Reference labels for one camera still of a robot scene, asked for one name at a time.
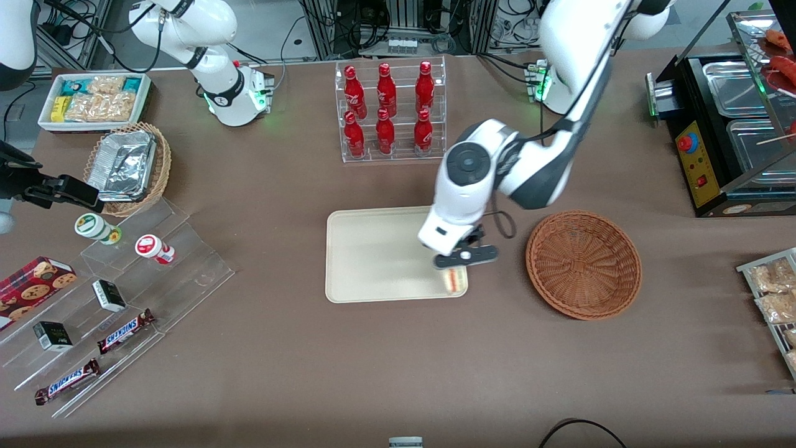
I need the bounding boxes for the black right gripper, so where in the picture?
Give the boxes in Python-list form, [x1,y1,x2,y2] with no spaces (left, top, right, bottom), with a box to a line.
[0,142,104,213]

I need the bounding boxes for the light wicker basket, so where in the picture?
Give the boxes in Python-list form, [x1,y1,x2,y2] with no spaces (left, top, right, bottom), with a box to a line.
[83,122,172,218]

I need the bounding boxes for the cream plastic tray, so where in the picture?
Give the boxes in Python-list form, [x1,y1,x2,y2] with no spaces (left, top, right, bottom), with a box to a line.
[325,205,469,304]

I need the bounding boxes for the brown round wicker basket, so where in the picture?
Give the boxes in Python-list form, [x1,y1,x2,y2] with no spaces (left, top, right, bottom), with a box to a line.
[525,210,642,322]

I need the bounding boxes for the green cap yogurt bottle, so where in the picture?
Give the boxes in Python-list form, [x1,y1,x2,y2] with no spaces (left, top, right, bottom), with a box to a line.
[74,213,123,246]

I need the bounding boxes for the aluminium foil containers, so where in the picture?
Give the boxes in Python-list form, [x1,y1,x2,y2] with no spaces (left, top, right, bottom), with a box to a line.
[86,130,157,202]

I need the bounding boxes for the red cap yogurt bottle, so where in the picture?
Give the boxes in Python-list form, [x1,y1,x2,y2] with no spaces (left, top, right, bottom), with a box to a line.
[134,234,177,266]

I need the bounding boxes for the large clear cracker bag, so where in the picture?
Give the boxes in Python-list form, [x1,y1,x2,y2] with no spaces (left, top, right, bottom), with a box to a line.
[65,92,136,123]

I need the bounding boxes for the small black box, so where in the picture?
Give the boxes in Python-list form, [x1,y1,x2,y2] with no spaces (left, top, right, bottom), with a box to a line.
[32,320,74,353]
[91,279,127,313]

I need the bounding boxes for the clear acrylic bottle rack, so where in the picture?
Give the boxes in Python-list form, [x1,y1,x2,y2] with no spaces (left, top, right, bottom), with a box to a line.
[335,55,448,164]

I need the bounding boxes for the red cookie box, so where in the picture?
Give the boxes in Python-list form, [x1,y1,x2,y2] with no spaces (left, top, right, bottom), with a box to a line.
[0,256,79,331]

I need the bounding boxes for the white rectangular snack bin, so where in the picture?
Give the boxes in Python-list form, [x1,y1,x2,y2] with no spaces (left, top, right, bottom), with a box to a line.
[37,72,152,135]

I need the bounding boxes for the small clear cracker bag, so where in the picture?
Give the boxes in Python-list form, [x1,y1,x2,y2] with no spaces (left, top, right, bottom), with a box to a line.
[86,75,126,96]

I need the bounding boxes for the red cola bottle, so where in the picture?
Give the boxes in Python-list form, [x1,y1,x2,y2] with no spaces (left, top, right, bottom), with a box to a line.
[376,63,398,118]
[343,111,366,159]
[375,108,396,156]
[415,61,435,114]
[343,65,367,119]
[413,109,434,157]

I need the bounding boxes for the clear acrylic step display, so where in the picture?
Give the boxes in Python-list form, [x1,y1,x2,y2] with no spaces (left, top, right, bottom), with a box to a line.
[0,197,236,419]

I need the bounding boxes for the snickers chocolate bar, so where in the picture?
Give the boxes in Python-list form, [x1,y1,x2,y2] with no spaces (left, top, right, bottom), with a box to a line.
[96,309,157,356]
[34,358,101,406]

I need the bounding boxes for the black food warmer machine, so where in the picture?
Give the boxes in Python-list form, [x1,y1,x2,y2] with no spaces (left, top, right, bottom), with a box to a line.
[646,9,796,218]

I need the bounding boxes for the steel warmer pan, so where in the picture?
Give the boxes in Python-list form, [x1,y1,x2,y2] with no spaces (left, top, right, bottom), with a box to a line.
[726,118,796,189]
[702,60,775,118]

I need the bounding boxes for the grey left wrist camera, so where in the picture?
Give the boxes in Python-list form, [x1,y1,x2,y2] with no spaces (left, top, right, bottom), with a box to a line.
[433,245,499,270]

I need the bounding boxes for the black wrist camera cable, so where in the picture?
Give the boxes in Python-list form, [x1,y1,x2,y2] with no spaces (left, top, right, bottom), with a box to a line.
[482,210,517,241]

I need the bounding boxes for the black floor cable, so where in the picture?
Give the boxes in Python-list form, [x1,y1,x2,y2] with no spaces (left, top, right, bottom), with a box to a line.
[537,418,629,448]

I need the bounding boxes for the aluminium frame rack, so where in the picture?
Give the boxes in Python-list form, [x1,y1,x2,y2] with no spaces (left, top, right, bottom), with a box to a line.
[298,0,499,60]

